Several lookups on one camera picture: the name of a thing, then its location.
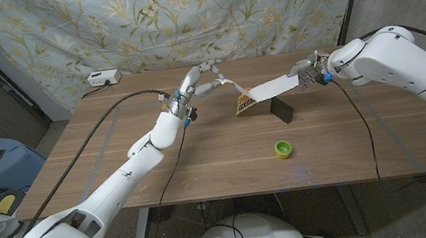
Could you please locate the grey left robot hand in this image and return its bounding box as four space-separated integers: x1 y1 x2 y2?
165 58 230 120

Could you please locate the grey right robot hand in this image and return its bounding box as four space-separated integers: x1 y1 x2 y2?
284 50 334 92

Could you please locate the white sticker backing paper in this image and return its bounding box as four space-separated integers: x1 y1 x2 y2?
247 72 303 104

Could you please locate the yellow new driver bumper sticker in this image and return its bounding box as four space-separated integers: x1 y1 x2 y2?
218 72 260 117

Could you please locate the black block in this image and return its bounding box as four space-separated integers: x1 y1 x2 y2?
268 93 297 126

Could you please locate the white power strip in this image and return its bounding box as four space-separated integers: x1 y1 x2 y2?
85 67 123 89

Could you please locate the short grey tape strip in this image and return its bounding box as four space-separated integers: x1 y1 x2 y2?
370 107 426 179
69 107 132 199

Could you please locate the floral backdrop cloth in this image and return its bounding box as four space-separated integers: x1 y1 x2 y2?
0 0 378 125

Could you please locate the small green cup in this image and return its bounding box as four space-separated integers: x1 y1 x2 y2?
273 139 294 161

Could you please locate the grey table leg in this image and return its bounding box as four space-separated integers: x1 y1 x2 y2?
337 181 371 238

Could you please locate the white table leg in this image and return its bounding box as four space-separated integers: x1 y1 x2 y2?
127 207 155 238

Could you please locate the yellow foot pedal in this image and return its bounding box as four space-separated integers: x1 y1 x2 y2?
0 191 22 217

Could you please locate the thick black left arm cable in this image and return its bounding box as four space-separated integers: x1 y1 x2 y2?
6 85 189 236

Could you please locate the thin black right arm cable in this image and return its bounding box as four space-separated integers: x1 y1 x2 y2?
330 70 416 200

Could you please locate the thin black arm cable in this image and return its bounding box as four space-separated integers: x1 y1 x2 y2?
52 116 209 238
330 70 416 200

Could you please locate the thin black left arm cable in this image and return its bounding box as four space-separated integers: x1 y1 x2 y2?
52 116 209 238

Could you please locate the black power strip cable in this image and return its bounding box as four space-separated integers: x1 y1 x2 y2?
79 79 112 100

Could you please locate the black torso cable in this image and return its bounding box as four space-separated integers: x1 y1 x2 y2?
205 213 247 238

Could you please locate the grey backdrop frame post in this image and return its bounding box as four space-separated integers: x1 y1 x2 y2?
0 0 74 130

